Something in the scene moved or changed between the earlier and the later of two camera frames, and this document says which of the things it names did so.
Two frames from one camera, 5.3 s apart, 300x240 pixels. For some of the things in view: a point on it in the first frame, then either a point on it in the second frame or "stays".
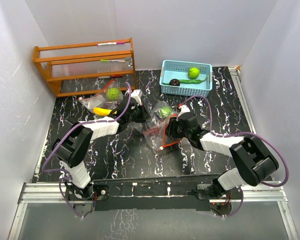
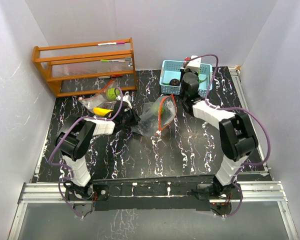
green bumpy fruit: (165, 111) -> (155, 108)
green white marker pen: (107, 60) stays
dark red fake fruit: (174, 82) stays
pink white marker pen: (109, 43) stays
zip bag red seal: (162, 147) -> (155, 115)
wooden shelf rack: (57, 63) stays
